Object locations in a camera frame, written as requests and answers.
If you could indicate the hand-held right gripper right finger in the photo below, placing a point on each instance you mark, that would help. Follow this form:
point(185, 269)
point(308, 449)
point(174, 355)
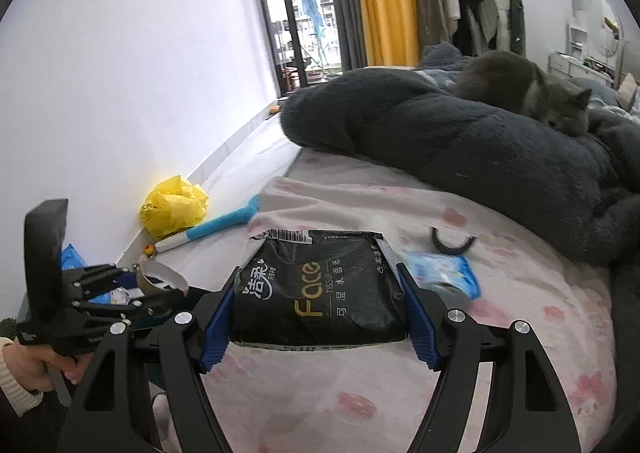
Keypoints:
point(425, 328)

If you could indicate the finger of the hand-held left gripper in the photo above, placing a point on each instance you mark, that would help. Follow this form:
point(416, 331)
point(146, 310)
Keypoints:
point(130, 307)
point(105, 277)

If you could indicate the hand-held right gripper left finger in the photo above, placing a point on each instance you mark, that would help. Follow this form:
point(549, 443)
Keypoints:
point(217, 328)

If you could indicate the cardboard tape roll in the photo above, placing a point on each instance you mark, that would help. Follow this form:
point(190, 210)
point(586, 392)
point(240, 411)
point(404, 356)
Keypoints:
point(165, 278)

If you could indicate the blue plastic wrapper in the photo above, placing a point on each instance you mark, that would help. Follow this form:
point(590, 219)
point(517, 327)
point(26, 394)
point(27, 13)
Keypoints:
point(440, 270)

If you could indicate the black curved plastic piece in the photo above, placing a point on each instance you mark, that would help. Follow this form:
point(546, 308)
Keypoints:
point(445, 248)

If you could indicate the black tissue packet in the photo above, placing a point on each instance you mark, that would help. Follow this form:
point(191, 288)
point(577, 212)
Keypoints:
point(320, 293)

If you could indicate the person's left forearm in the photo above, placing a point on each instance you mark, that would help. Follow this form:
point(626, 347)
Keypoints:
point(10, 383)

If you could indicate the person's left hand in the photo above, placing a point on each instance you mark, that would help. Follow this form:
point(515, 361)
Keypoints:
point(35, 368)

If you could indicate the blue printed packet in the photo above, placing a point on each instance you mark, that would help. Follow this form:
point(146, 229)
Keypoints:
point(72, 258)

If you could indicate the pink printed blanket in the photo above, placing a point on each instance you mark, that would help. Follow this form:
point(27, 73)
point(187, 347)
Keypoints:
point(500, 333)

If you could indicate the yellow plastic bag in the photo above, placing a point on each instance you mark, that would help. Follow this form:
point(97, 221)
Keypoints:
point(172, 208)

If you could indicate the blue white plush stick toy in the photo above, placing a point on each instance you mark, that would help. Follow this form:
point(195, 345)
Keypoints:
point(220, 223)

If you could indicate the bed mattress grey sheet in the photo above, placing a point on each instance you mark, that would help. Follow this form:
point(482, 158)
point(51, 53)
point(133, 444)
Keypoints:
point(280, 163)

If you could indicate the grey fluffy blanket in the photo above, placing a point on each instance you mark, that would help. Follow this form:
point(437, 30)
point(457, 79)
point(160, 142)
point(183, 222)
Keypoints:
point(425, 133)

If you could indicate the grey cat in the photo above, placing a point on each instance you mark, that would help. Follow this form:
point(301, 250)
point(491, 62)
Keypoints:
point(505, 78)

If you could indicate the wavy patterned duvet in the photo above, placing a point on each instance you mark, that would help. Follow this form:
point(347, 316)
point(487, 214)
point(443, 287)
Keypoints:
point(612, 105)

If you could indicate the white dressing table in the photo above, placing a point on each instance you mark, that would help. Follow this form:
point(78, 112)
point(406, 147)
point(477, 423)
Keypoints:
point(565, 65)

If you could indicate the beige pillow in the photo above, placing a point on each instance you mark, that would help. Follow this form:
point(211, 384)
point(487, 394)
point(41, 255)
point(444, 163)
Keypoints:
point(629, 90)

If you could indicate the black framed glass door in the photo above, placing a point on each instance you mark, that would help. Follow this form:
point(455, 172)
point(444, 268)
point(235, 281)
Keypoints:
point(270, 8)

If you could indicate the black jacket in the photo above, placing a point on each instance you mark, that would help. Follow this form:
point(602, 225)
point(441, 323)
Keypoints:
point(472, 8)

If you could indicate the dark grey garment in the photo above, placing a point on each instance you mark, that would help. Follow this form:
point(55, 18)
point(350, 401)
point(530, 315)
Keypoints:
point(514, 13)

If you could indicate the white desktop shelf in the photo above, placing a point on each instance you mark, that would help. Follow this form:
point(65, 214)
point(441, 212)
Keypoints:
point(577, 35)

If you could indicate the round mirror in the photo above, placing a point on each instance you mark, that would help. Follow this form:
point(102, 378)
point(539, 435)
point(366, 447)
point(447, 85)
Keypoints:
point(602, 33)

